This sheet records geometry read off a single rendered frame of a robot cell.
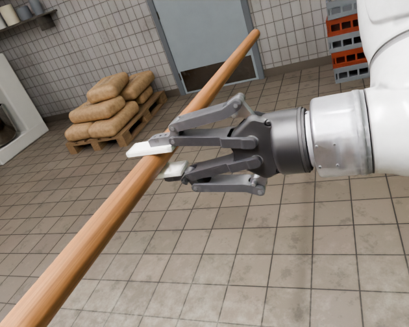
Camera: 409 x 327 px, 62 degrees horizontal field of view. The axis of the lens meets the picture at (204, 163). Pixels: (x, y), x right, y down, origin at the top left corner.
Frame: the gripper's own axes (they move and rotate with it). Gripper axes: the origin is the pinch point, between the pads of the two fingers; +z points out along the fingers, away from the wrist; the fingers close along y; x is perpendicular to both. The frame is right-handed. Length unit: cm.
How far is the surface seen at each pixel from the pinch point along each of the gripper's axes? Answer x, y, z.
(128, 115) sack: 269, 78, 198
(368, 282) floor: 76, 111, -24
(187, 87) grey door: 367, 89, 165
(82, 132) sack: 239, 78, 241
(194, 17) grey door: 364, 10, 126
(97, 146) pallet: 240, 98, 233
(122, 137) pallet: 240, 92, 195
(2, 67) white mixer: 315, -6, 389
